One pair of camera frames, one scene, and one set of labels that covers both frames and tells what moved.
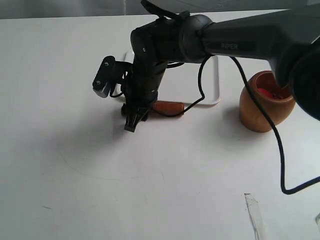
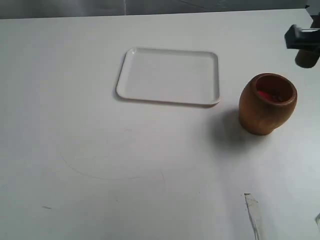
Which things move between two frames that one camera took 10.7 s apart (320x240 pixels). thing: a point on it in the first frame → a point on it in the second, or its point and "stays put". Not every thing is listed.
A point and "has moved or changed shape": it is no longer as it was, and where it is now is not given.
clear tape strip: (256, 217) stays put
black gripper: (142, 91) → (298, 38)
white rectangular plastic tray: (181, 84) stays put
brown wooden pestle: (168, 108) has moved or changed shape
